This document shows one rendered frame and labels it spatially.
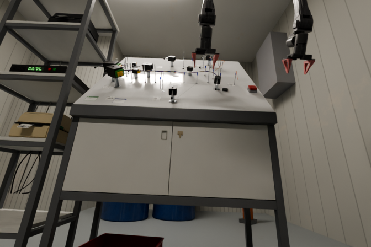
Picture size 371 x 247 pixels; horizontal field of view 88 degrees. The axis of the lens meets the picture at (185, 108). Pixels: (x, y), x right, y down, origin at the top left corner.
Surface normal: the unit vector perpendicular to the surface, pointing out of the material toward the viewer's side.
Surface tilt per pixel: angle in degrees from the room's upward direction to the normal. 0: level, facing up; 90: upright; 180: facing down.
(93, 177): 90
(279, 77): 90
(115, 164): 90
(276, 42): 90
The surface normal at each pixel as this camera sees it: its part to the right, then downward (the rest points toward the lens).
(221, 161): 0.00, -0.35
